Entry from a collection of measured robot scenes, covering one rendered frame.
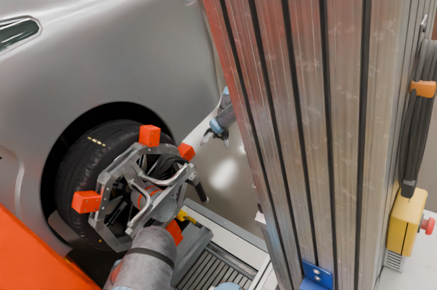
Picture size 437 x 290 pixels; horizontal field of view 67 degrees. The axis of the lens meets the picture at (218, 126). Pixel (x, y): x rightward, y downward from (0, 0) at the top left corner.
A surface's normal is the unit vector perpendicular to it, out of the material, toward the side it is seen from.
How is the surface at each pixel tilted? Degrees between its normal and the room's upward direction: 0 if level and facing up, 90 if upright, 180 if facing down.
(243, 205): 0
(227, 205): 0
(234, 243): 0
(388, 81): 90
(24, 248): 90
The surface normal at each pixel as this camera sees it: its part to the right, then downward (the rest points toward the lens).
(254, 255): -0.25, -0.73
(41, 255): 0.76, 0.26
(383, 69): -0.55, 0.65
